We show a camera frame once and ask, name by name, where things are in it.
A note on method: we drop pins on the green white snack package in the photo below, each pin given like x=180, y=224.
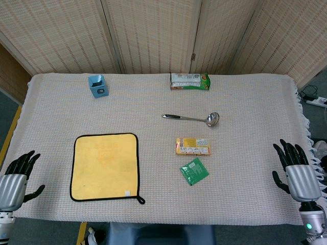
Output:
x=190, y=81

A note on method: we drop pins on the green foil sachet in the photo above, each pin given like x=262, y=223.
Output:
x=194, y=171

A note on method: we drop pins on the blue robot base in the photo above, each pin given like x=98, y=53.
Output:
x=158, y=234

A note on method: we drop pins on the white woven tablecloth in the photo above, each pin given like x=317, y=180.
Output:
x=158, y=107

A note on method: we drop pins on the yellow flat cardboard box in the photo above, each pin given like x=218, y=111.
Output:
x=192, y=146

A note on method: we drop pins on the small blue cardboard box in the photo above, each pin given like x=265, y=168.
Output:
x=99, y=88

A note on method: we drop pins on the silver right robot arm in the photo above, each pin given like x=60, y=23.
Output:
x=313, y=222

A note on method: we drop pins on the white shoe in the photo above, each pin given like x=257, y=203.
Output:
x=321, y=149

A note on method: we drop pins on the beige woven folding screen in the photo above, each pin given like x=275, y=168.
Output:
x=153, y=33

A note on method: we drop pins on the white power strip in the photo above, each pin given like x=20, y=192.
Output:
x=318, y=101

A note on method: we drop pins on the yellow cloth with black trim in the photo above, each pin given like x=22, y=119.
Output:
x=104, y=166

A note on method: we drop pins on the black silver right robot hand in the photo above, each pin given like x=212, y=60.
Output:
x=301, y=181

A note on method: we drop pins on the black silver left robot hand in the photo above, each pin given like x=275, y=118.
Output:
x=11, y=187

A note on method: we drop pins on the steel ladle with black grip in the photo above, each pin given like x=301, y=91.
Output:
x=212, y=120

